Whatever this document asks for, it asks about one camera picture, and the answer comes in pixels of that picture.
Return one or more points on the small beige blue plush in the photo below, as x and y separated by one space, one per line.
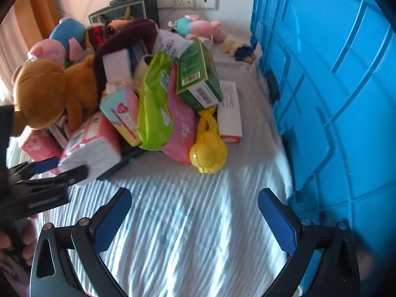
230 45

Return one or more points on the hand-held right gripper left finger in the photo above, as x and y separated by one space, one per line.
113 219

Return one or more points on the white pink tissue pack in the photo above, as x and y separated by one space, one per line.
89 148

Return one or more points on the yellow duck toy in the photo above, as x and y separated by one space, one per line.
207 153

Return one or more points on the dark red knit hat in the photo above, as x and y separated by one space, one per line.
123 34

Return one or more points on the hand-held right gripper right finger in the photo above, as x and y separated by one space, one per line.
277 219

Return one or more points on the pale pink curtain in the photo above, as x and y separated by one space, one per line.
12 52

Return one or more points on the white cardboard box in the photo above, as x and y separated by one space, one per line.
116 65

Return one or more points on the white wall socket panel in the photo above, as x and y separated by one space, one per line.
188 0

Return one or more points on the dark blue box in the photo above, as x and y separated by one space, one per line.
137 54

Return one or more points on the person's left hand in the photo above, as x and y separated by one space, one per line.
28 241

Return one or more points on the pink pig plush blue shirt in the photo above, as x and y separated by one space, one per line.
66 34

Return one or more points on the large pink tissue pack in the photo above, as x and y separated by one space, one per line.
179 130

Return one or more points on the small red dark toy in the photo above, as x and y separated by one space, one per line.
96 35

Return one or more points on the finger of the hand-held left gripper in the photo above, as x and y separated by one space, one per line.
74 174
46 164

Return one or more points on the white striped bed sheet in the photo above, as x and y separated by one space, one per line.
185 210

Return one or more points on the cream cup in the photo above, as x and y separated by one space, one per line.
144 66

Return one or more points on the brown teddy bear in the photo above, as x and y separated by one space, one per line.
40 92

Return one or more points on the orange plush toy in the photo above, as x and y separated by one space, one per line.
119 23

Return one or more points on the green wet wipes pack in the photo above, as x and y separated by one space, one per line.
154 105

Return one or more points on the pastel pink yellow tissue pack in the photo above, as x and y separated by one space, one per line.
120 111

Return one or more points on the green cardboard box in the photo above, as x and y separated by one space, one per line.
195 65

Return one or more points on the white box with red stripe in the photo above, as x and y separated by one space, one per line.
229 111

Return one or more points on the blue plastic crate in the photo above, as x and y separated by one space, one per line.
334 83

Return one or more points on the wooden wall trim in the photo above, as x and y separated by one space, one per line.
43 3

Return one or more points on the black gift box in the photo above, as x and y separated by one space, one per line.
136 7

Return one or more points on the white plastic bag blue print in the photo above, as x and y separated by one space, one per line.
168 45

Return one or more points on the pink pig plush teal dress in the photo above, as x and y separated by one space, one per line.
198 26

